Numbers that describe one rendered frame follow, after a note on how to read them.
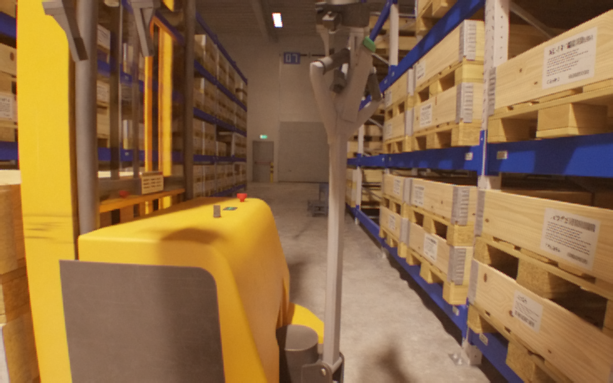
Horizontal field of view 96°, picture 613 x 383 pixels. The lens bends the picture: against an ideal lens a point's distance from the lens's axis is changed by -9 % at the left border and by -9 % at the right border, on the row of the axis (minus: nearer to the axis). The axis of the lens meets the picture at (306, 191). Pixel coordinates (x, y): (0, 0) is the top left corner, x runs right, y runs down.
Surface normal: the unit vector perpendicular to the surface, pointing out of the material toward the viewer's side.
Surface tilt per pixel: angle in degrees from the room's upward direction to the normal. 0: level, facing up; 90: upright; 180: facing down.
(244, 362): 90
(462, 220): 90
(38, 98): 90
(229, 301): 90
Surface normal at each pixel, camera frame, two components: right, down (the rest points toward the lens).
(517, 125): 0.01, 0.09
